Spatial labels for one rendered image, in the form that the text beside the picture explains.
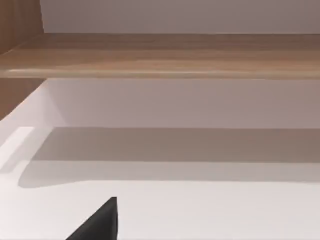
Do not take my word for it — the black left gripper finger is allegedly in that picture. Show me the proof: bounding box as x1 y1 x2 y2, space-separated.
65 196 119 240

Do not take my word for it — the open wooden shelf unit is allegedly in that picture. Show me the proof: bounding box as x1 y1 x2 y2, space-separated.
0 0 320 122

